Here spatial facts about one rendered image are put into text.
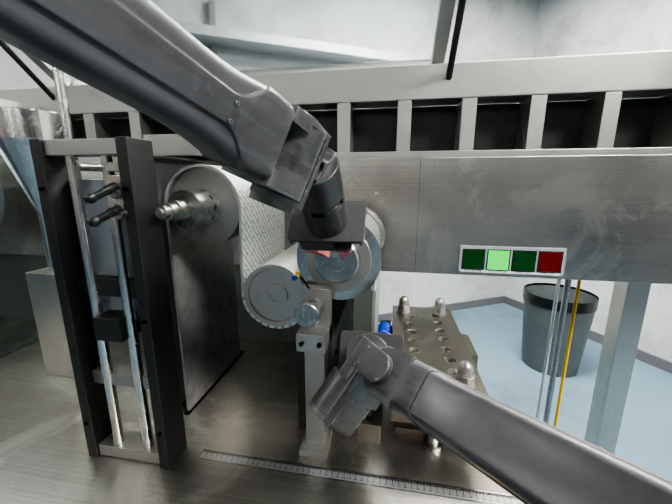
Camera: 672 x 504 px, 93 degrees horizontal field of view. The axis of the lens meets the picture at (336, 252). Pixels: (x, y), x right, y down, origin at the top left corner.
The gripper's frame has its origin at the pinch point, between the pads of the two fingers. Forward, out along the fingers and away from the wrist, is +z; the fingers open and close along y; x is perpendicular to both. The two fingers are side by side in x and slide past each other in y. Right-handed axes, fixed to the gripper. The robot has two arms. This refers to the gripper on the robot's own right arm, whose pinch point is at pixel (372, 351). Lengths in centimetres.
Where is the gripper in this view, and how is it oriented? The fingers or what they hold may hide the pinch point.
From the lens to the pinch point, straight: 63.9
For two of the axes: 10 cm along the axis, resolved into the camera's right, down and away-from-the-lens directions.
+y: 9.9, 0.5, -1.6
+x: 1.0, -9.6, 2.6
